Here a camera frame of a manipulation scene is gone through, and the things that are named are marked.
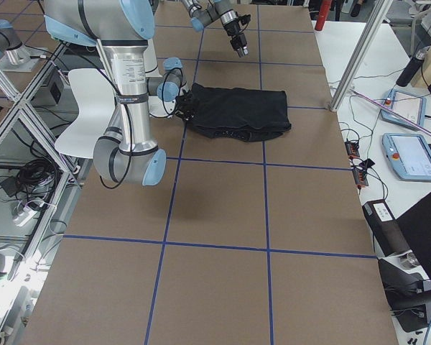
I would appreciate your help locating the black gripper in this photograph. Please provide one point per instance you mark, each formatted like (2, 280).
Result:
(234, 32)

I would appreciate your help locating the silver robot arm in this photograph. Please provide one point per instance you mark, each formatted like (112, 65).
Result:
(201, 18)
(120, 31)

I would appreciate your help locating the white plastic chair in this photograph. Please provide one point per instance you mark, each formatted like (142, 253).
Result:
(94, 97)

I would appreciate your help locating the aluminium frame post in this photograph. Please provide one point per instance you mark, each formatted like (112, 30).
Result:
(368, 34)

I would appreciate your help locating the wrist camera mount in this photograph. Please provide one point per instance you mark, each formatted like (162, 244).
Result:
(186, 106)
(243, 20)

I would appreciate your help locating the black monitor on stand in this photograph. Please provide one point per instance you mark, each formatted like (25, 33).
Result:
(405, 270)

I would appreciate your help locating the black printed t-shirt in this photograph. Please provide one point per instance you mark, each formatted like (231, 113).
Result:
(238, 113)

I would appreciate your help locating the red fire extinguisher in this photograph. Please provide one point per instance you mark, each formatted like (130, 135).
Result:
(323, 14)

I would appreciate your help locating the far teach pendant tablet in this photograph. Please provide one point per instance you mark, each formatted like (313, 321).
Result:
(408, 105)

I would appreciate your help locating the black water bottle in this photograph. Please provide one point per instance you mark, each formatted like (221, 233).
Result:
(415, 63)

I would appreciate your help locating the teach pendant tablet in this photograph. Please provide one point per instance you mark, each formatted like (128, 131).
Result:
(408, 105)
(409, 156)

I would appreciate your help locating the near teach pendant tablet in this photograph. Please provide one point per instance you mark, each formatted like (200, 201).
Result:
(409, 156)

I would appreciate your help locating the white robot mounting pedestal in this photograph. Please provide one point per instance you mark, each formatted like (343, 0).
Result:
(158, 72)

